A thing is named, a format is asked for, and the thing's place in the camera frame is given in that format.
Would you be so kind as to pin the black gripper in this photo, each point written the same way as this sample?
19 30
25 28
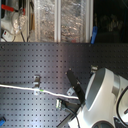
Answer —
74 108

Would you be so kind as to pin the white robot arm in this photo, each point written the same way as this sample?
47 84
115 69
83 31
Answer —
104 103

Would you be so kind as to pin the blue object bottom left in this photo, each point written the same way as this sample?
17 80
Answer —
2 121

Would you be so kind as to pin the white device with red button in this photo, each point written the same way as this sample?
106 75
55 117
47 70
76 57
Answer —
6 36

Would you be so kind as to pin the metal cable clip middle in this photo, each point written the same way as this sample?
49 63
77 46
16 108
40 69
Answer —
70 91

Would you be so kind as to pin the metal cable clip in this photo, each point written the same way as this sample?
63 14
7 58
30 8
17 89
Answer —
93 69
59 104
36 84
70 91

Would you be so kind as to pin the metal cable clip lower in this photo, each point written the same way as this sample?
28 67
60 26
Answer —
59 104

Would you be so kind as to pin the metal cable clip right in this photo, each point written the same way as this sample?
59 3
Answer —
93 69

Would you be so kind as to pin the metal cable clip left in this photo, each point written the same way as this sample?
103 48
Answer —
36 84

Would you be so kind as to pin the blue clamp handle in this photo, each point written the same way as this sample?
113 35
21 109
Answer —
94 34

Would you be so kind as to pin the white metal frame post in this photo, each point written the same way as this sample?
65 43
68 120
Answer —
57 21

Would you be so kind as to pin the red handled tool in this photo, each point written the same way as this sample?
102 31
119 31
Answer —
11 9

